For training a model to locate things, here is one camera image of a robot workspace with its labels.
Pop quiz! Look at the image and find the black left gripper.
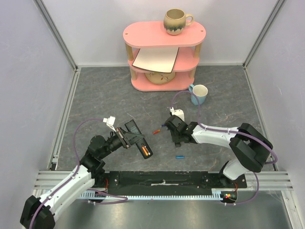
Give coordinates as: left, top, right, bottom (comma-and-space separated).
100, 126, 144, 159

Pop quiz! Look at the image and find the black remote control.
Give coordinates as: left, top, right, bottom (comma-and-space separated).
125, 120, 153, 159

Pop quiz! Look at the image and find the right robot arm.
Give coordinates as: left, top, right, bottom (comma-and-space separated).
165, 115, 273, 188

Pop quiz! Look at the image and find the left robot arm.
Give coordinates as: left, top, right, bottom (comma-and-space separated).
20, 128, 144, 229

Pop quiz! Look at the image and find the light blue mug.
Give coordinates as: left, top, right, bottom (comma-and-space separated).
189, 84, 208, 105

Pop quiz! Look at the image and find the beige bird-painted bowl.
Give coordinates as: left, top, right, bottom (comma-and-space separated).
144, 72, 176, 85

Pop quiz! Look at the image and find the white square plate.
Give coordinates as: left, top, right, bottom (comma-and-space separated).
132, 47, 179, 73

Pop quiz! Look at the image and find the pink three-tier shelf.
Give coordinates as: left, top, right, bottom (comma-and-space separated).
123, 21, 206, 92

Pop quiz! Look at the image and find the beige ceramic mug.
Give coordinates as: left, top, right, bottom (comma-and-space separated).
163, 9, 194, 35

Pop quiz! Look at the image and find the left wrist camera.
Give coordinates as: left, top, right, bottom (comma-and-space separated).
103, 116, 116, 132

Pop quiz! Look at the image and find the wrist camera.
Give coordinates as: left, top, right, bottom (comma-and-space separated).
169, 107, 185, 121
103, 116, 116, 132

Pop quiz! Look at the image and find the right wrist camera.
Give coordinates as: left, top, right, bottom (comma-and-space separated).
169, 107, 185, 121

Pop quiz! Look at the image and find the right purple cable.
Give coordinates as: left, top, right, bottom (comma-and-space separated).
171, 90, 279, 206

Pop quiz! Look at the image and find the purple cable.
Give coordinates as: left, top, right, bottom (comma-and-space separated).
171, 90, 279, 206
30, 118, 129, 229

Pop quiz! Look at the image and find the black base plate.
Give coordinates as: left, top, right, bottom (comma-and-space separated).
93, 171, 247, 196

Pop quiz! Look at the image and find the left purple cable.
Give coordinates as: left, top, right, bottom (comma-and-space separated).
30, 118, 129, 229

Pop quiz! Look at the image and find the white cable duct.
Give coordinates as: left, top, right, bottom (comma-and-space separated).
78, 190, 235, 201

